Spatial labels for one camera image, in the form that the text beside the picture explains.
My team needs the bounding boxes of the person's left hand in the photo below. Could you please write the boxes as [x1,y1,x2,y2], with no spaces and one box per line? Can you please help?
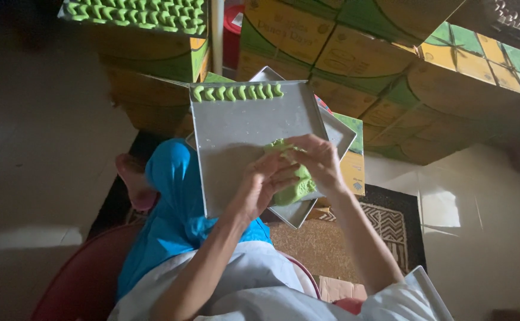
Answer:
[231,152,301,221]

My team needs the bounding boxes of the person's right hand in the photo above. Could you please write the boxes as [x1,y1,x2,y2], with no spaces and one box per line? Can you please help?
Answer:
[284,134,351,199]

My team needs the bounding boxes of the green dough lump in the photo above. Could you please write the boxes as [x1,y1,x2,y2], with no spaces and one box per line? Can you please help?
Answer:
[264,138,317,207]

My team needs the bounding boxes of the square metal baking tray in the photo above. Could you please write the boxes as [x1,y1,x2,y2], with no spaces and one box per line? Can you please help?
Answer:
[185,66,358,230]
[189,80,329,219]

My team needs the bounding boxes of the small yellow green carton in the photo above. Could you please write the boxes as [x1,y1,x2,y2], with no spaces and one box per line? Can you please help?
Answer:
[307,95,366,220]

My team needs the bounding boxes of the row of green crescent cookies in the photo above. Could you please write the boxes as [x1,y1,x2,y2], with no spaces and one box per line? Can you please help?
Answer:
[192,83,284,103]

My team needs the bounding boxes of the dark patterned rug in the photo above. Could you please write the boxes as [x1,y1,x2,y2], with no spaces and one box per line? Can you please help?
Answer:
[86,130,427,284]

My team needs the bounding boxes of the person's blue trousers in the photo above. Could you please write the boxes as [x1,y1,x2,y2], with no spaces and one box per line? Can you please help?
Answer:
[116,138,273,301]

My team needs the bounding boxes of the person's white shirt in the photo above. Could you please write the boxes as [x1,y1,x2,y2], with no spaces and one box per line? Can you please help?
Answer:
[107,241,455,321]

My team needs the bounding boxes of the heap of yellow green cartons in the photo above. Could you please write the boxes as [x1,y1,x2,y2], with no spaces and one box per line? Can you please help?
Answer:
[236,0,520,166]

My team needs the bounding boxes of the brown cardboard piece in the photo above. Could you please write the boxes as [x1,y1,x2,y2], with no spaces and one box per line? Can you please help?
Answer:
[319,276,368,304]

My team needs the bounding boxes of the red plastic container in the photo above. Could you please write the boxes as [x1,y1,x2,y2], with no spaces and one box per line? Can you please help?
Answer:
[223,4,245,70]

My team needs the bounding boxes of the white pole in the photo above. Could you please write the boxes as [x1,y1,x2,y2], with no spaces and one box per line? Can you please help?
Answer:
[210,0,225,75]

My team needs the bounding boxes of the person's bare foot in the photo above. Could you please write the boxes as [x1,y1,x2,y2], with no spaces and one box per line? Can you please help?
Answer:
[115,154,159,212]

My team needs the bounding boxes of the stack of yellow green cartons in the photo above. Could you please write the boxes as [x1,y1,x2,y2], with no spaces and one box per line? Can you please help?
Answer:
[91,24,212,139]

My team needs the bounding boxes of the full tray of crescent cookies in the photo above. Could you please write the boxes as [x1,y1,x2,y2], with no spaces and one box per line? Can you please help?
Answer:
[57,0,210,37]

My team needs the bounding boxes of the red plastic chair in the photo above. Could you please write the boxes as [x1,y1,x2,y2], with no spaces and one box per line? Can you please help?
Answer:
[30,221,147,321]

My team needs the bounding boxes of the dark tray of cookies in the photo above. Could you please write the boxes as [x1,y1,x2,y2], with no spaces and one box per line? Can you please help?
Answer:
[447,0,520,52]

